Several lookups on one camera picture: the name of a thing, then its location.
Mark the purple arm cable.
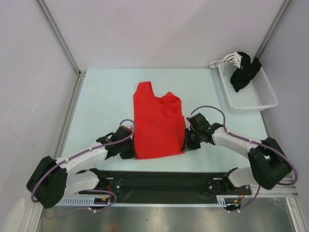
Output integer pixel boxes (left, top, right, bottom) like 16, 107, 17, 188
185, 105, 299, 213
31, 118, 136, 213

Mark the white slotted cable duct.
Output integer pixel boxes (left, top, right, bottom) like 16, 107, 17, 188
56, 196, 240, 208

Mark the black tank top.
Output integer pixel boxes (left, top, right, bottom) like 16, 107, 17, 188
230, 52, 262, 92

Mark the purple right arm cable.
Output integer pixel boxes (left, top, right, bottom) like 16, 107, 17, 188
185, 105, 299, 213

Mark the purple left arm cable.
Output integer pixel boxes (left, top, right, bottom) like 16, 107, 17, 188
31, 118, 136, 213

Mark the white plastic basket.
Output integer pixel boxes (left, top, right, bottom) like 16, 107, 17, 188
218, 62, 278, 113

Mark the red tank top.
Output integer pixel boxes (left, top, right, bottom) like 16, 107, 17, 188
133, 82, 186, 160

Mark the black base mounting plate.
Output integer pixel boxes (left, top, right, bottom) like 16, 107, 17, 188
77, 170, 254, 204

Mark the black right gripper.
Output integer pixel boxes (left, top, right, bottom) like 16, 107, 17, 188
181, 127, 202, 151

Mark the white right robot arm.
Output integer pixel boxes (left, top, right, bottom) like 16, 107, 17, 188
182, 113, 292, 194

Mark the white striped tank top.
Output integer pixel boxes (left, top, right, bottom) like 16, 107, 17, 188
209, 52, 242, 69

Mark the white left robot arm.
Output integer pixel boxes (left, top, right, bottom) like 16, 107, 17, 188
26, 125, 135, 209

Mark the aluminium frame rail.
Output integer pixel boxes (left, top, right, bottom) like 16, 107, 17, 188
40, 70, 86, 160

